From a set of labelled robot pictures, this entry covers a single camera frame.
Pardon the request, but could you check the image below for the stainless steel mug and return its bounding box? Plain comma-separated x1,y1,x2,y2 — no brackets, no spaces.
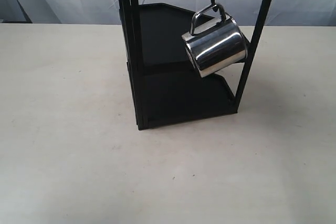
182,3,248,78

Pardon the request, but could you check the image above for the black metal shelf rack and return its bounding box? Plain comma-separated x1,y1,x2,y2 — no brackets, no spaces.
119,0,272,130

